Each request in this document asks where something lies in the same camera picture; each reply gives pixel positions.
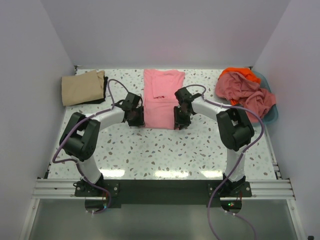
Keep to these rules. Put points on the folded black t-shirt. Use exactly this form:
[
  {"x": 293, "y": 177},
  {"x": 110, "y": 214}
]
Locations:
[{"x": 105, "y": 87}]

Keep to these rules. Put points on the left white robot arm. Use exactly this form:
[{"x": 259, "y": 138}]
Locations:
[{"x": 80, "y": 136}]

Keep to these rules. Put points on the dusty pink crumpled t-shirt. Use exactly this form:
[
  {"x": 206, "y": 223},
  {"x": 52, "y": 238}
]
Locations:
[{"x": 260, "y": 102}]

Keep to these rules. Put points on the aluminium rail frame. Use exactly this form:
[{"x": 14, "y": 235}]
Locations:
[{"x": 279, "y": 189}]

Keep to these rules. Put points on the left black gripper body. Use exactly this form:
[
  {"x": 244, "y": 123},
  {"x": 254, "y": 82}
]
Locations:
[{"x": 133, "y": 109}]

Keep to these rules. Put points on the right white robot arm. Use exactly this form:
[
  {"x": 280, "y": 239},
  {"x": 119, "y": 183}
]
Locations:
[{"x": 234, "y": 127}]

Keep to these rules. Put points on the orange crumpled t-shirt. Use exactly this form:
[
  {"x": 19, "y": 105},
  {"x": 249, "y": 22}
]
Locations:
[{"x": 240, "y": 72}]

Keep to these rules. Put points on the folded beige t-shirt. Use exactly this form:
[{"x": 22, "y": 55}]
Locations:
[{"x": 85, "y": 88}]

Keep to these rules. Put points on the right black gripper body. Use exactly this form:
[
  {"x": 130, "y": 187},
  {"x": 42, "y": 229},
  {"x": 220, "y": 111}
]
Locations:
[{"x": 190, "y": 113}]

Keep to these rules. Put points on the light pink t-shirt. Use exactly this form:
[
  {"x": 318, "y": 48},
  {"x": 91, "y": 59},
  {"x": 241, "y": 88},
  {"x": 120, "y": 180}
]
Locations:
[{"x": 159, "y": 97}]

